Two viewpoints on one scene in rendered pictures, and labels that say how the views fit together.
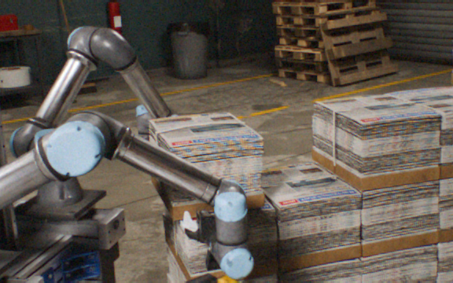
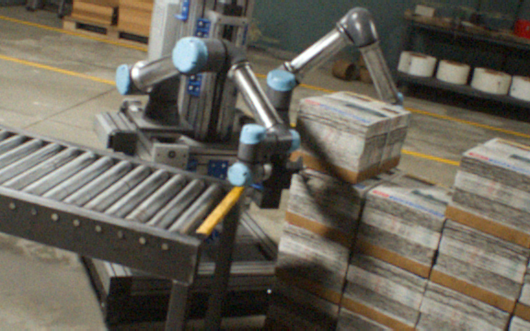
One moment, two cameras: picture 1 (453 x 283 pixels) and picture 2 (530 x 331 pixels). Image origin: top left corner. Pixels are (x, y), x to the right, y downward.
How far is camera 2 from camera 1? 1.72 m
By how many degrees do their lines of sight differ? 44
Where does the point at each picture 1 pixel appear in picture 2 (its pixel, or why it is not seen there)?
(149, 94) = (378, 78)
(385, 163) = (476, 202)
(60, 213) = not seen: hidden behind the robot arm
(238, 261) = (236, 171)
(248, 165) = (351, 142)
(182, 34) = not seen: outside the picture
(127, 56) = (363, 38)
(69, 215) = not seen: hidden behind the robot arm
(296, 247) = (372, 234)
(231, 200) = (248, 128)
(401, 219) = (478, 267)
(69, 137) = (184, 44)
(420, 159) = (513, 217)
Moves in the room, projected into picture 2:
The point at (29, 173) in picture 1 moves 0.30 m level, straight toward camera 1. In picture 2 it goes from (169, 62) to (109, 68)
